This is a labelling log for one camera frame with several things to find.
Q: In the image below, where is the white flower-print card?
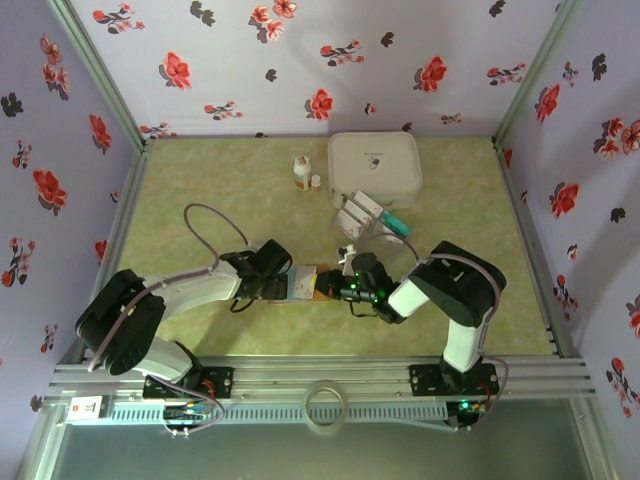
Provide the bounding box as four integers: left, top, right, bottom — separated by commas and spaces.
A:
292, 264, 319, 301
342, 199, 376, 226
333, 207, 369, 240
352, 189, 385, 217

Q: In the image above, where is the teal plastic card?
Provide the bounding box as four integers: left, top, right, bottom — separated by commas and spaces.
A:
379, 209, 413, 239

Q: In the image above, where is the stack of small packets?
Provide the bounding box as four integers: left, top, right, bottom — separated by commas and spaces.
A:
332, 188, 414, 271

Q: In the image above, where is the white bottle orange label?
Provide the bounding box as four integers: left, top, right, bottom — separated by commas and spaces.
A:
292, 154, 312, 192

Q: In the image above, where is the white fabric zip case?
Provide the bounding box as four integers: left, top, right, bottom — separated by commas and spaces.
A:
327, 131, 424, 210

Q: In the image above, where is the white power adapter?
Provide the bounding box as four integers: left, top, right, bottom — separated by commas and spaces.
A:
66, 395, 112, 427

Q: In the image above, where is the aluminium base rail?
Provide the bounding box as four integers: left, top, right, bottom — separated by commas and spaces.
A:
49, 355, 597, 401

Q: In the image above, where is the clear tape ring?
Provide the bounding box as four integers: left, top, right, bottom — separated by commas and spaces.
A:
304, 379, 349, 435

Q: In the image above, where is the grey slotted cable duct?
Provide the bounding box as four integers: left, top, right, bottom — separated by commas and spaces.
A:
107, 401, 449, 427

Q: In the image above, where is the aluminium side rail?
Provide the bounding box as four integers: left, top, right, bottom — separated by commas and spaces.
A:
492, 139, 589, 359
53, 139, 156, 369

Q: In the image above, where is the aluminium corner post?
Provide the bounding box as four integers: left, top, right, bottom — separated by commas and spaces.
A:
493, 0, 587, 149
44, 0, 151, 151

